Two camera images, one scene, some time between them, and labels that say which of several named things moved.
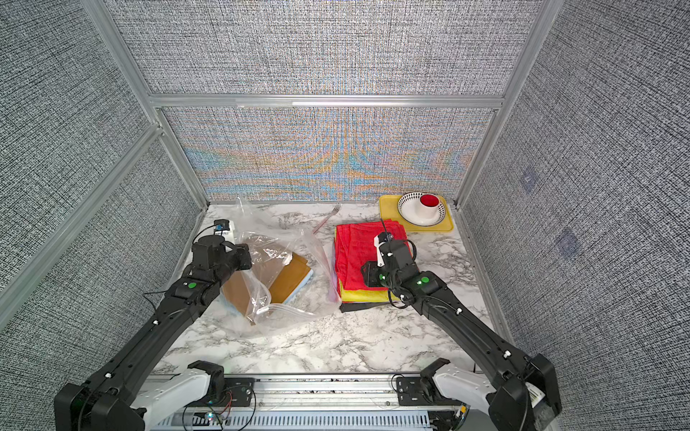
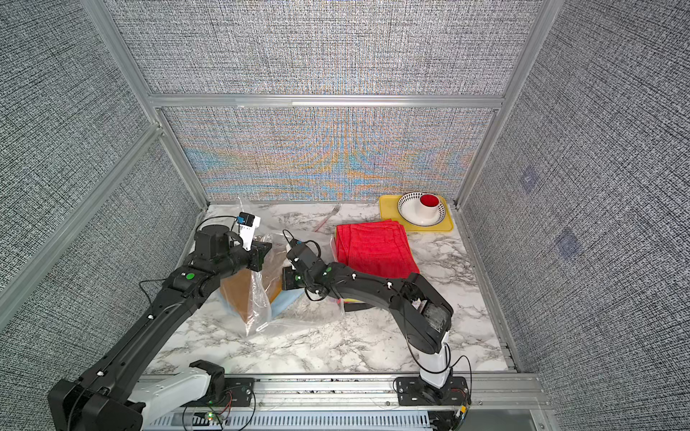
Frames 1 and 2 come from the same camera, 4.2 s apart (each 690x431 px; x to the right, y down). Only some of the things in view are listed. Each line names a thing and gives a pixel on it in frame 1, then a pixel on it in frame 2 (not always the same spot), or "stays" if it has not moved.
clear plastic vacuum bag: (288, 282) stays
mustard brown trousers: (271, 277) stays
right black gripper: (370, 276) -> (287, 277)
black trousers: (363, 305) stays
